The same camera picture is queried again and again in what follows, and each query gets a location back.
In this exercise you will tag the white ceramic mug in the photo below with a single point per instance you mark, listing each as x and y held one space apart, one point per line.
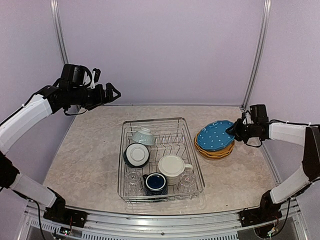
172 166

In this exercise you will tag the clear glass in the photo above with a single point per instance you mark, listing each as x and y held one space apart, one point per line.
133 182
187 182

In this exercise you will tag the dark blue white bowl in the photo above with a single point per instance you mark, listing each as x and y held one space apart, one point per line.
136 155

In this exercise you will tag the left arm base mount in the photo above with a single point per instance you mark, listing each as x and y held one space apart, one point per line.
66 216

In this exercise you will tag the metal wire dish rack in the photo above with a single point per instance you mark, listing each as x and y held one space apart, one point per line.
157 161

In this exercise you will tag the blue polka dot plate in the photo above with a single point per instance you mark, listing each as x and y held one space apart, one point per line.
213 137

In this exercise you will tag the dark blue mug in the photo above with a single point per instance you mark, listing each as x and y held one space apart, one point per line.
155 184

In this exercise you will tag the right corner aluminium post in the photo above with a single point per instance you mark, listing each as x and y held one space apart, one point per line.
258 53

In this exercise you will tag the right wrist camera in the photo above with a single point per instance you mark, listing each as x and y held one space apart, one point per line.
256 114

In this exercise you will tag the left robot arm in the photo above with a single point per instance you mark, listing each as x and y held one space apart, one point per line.
77 86

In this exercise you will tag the bird pattern ceramic plate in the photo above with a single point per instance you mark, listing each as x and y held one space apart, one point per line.
200 156

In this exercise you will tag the aluminium front frame rail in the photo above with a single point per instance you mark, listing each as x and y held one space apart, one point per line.
103 225

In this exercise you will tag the yellow polka dot plate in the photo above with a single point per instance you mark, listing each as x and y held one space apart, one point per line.
214 152

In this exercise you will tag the back wall aluminium rail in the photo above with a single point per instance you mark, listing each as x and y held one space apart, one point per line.
171 104

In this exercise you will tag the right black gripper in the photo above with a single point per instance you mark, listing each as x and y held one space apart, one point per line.
236 131

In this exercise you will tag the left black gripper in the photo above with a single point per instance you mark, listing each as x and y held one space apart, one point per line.
100 99

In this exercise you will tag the light striped rice bowl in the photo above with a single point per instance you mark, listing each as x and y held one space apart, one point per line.
144 136

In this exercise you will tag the corner aluminium post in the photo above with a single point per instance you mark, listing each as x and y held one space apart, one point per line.
258 53
54 6

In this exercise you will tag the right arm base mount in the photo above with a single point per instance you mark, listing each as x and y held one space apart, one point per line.
255 216

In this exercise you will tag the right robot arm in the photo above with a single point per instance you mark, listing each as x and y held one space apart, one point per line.
300 141

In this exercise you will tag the left corner aluminium post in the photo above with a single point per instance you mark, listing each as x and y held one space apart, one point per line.
54 6

